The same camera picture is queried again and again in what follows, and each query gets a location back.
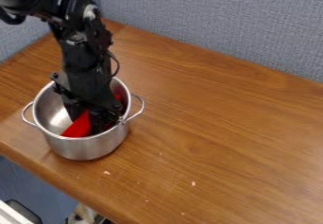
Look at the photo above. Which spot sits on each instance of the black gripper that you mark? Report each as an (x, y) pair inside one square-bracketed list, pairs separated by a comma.
[(83, 81)]

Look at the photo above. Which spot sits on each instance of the red block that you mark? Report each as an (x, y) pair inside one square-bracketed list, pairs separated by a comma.
[(81, 128)]

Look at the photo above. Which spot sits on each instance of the stainless steel pot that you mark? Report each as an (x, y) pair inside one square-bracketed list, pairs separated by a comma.
[(46, 114)]

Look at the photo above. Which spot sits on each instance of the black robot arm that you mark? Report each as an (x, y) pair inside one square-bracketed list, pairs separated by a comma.
[(75, 23)]

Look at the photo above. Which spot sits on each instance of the white black object under table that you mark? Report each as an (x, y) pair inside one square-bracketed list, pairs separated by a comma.
[(85, 215)]

